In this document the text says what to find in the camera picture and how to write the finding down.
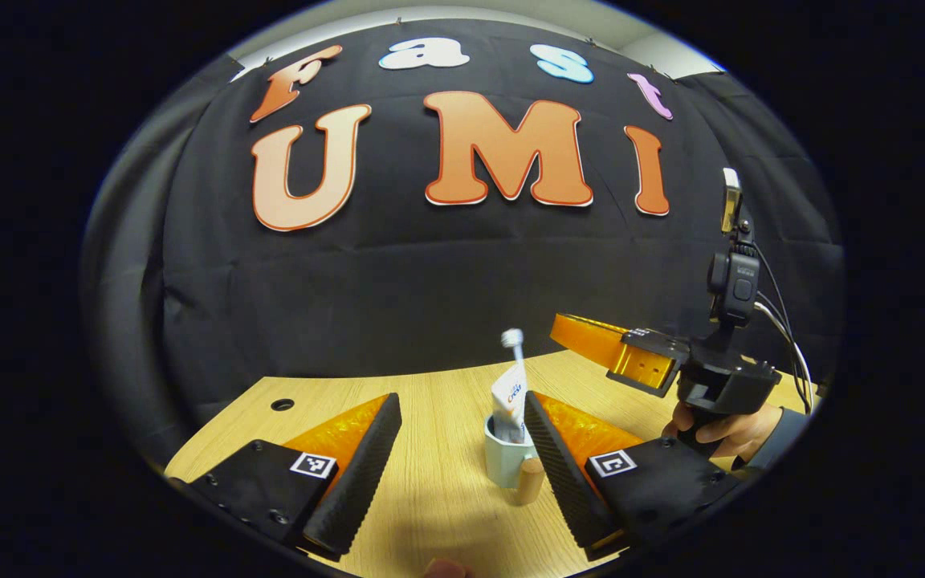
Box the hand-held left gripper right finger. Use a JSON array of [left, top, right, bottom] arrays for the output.
[[524, 391, 746, 561]]

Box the black backdrop cloth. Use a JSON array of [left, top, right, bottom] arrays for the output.
[[81, 18, 845, 466]]

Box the white toothpaste tube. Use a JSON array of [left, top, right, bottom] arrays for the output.
[[491, 363, 529, 445]]

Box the white toothbrush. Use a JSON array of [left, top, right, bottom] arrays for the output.
[[501, 328, 526, 372]]

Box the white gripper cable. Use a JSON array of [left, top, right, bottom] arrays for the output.
[[756, 301, 815, 412]]

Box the light blue cup wooden handle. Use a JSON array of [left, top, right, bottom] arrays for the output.
[[484, 413, 548, 506]]

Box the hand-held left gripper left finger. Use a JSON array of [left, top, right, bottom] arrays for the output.
[[167, 392, 403, 563]]

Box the wooden desktop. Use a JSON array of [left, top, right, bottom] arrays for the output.
[[164, 349, 821, 578]]

